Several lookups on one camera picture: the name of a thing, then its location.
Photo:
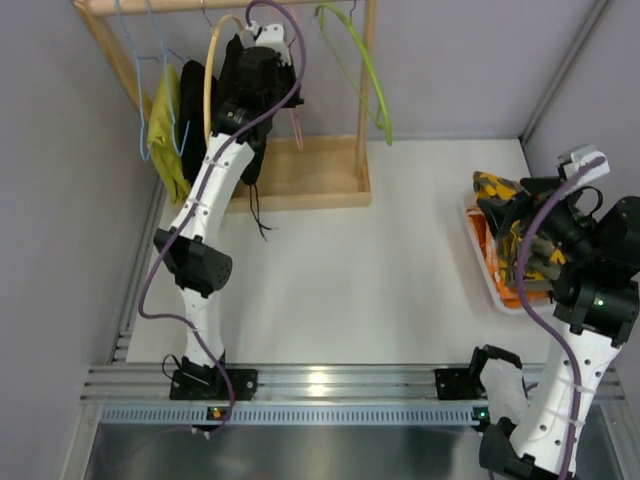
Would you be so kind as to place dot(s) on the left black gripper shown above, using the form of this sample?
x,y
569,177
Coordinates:
x,y
232,64

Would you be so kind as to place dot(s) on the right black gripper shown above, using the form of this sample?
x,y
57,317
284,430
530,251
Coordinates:
x,y
523,211

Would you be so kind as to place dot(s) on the camouflage trousers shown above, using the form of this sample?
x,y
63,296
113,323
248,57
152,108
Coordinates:
x,y
486,185

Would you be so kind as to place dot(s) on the pink wire hanger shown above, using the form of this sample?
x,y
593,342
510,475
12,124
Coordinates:
x,y
293,113

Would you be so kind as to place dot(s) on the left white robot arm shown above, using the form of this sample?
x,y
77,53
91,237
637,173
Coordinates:
x,y
200,270

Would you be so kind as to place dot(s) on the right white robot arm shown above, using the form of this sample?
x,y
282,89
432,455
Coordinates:
x,y
590,269

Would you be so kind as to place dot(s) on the black trousers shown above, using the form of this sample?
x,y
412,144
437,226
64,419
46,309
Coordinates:
x,y
236,104

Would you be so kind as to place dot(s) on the green plastic hanger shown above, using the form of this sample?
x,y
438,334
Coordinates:
x,y
381,116

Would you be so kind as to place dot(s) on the cream wooden hanger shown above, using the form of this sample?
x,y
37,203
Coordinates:
x,y
209,64

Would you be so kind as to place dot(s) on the orange white cloth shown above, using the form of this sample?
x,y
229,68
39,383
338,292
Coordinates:
x,y
501,256

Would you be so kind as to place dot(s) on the white plastic basket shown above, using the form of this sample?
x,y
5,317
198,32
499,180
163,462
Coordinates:
x,y
480,260

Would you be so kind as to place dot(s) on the wooden clothes rack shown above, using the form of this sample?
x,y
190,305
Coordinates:
x,y
332,170

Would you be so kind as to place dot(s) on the yellow garment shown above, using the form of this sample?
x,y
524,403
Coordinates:
x,y
167,163

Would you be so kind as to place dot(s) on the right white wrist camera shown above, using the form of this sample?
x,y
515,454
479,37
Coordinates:
x,y
582,166

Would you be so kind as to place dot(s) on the aluminium mounting rail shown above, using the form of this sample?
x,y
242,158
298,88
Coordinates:
x,y
145,383

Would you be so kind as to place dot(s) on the grey slotted cable duct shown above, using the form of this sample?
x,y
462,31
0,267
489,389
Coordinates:
x,y
302,414

